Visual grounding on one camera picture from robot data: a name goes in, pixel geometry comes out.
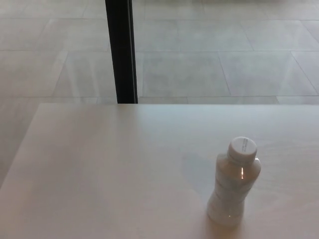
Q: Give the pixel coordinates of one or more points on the white plastic bottle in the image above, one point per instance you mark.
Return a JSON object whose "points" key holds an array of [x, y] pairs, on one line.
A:
{"points": [[229, 189]]}

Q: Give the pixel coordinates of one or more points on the white screw cap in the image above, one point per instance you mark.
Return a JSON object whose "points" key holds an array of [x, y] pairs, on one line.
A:
{"points": [[242, 148]]}

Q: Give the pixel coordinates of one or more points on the black vertical window post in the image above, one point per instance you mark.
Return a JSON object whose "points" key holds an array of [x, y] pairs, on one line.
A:
{"points": [[120, 49]]}

